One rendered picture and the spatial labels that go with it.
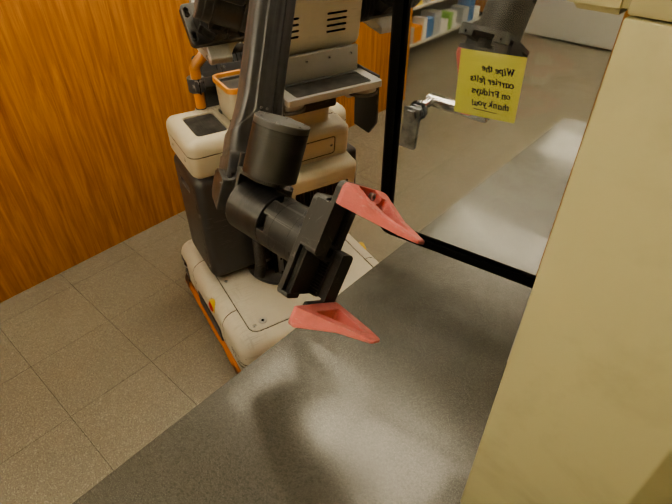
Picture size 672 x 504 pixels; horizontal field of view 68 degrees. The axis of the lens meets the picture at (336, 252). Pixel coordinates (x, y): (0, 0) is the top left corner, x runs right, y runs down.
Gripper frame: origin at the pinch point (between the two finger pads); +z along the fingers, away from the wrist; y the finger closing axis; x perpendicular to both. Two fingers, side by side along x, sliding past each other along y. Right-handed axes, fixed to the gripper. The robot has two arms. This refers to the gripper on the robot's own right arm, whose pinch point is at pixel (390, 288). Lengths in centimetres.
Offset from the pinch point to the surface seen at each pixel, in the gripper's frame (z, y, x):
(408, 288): -11.5, -7.0, 31.1
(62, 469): -94, -113, 42
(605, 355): 16.8, 4.4, -3.5
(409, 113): -15.9, 16.2, 18.2
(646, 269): 16.6, 10.2, -7.4
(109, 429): -96, -104, 56
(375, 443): 1.0, -19.7, 11.4
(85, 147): -184, -34, 72
